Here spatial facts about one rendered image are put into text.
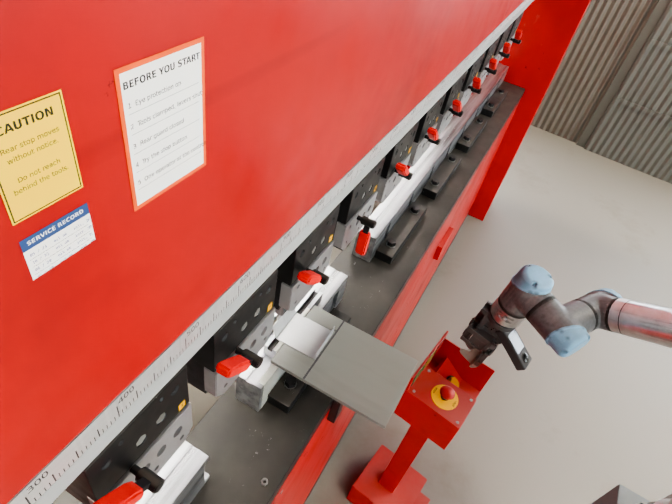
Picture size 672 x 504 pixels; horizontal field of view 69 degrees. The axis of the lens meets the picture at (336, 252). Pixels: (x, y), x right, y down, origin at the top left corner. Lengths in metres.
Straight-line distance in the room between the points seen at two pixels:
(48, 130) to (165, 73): 0.09
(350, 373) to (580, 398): 1.75
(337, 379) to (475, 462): 1.28
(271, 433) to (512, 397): 1.56
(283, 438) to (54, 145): 0.86
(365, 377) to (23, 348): 0.75
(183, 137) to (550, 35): 2.53
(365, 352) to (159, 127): 0.78
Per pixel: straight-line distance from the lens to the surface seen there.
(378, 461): 1.96
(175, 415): 0.69
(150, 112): 0.38
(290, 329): 1.08
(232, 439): 1.09
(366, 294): 1.35
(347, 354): 1.06
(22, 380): 0.43
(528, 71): 2.90
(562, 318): 1.10
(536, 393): 2.54
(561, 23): 2.82
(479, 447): 2.26
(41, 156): 0.33
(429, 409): 1.32
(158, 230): 0.44
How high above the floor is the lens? 1.86
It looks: 43 degrees down
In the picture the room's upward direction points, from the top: 13 degrees clockwise
